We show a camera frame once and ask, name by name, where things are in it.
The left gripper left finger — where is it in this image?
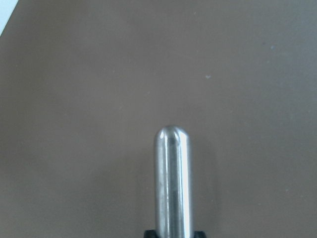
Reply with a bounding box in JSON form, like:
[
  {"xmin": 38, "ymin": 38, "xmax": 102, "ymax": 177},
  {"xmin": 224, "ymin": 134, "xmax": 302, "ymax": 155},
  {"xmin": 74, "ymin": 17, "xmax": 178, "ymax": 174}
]
[{"xmin": 144, "ymin": 230, "xmax": 156, "ymax": 238}]

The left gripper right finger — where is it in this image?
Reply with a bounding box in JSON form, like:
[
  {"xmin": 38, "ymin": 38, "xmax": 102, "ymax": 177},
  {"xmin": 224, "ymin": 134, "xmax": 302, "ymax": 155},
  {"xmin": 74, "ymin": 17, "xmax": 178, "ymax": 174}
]
[{"xmin": 194, "ymin": 231, "xmax": 207, "ymax": 238}]

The steel muddler with black cap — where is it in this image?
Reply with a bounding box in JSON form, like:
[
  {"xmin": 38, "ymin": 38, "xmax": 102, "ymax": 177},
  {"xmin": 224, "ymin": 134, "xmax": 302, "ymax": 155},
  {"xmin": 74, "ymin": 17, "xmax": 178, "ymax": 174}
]
[{"xmin": 154, "ymin": 125, "xmax": 194, "ymax": 238}]

